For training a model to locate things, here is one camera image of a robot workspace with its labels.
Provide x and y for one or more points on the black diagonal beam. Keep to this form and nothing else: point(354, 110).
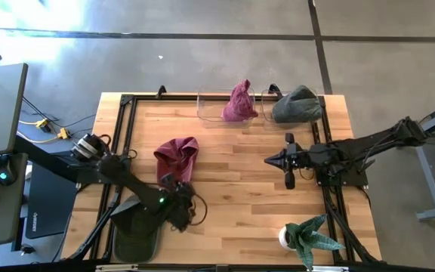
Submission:
point(40, 156)

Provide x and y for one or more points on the clear plastic bin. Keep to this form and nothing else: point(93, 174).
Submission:
point(210, 113)
point(267, 109)

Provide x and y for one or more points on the maroon baseball cap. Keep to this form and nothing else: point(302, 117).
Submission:
point(176, 155)
point(240, 104)

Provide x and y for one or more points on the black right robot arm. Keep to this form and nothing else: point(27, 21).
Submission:
point(372, 141)

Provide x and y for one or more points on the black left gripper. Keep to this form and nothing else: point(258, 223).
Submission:
point(181, 208)

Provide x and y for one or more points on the black computer mouse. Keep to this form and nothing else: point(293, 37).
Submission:
point(3, 175)

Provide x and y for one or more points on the dark green baseball cap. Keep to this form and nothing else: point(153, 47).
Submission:
point(297, 106)
point(134, 242)

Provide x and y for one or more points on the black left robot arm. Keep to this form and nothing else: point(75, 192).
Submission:
point(134, 185)

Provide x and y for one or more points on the black knob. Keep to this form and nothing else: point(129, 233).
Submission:
point(26, 249)

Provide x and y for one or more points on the silver bracket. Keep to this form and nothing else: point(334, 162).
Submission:
point(115, 267)
point(327, 269)

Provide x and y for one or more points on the green snake plant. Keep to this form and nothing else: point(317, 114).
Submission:
point(308, 238)

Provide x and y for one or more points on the black hook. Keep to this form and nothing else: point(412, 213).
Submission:
point(161, 91)
point(274, 88)

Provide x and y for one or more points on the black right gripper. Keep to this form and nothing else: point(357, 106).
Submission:
point(300, 160)

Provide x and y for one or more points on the black Husky cabinet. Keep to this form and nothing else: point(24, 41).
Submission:
point(51, 204)

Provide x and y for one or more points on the white plant pot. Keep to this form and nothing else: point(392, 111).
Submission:
point(282, 238)

